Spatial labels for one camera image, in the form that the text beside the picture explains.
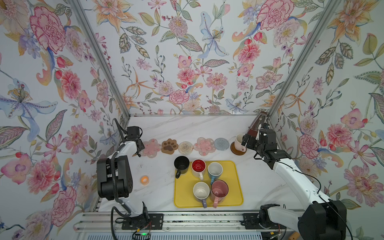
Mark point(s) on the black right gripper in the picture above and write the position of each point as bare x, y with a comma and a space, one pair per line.
252, 139

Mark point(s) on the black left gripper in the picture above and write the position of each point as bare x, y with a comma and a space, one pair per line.
141, 145

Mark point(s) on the pale pink flower coaster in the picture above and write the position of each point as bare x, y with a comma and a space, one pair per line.
152, 147

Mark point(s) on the cream mug pink handle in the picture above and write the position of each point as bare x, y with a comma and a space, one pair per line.
238, 143

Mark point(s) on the brown wooden round coaster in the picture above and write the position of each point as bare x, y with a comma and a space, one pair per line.
235, 151

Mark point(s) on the cork paw print coaster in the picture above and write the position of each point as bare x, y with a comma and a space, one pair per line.
169, 146

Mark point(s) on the grey round coaster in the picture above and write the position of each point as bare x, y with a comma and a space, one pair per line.
221, 144

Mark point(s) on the white embroidered round coaster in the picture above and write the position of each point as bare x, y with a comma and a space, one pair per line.
186, 148

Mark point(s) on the black mug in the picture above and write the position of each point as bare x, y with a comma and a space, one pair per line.
181, 164

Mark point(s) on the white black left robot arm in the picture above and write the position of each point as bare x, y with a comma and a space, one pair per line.
115, 180

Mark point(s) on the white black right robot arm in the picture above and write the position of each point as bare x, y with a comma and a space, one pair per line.
322, 219

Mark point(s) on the brown wooden metronome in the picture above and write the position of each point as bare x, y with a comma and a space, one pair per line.
260, 119

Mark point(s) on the small orange ball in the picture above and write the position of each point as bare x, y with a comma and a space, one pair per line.
144, 180

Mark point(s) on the red interior white mug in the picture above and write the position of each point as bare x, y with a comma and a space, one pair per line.
199, 169

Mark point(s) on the white mug blue handle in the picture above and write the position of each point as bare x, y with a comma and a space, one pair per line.
215, 170

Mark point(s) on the white mug purple handle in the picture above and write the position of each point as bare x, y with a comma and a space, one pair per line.
201, 193

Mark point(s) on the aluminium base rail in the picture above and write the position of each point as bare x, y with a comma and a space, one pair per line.
172, 222

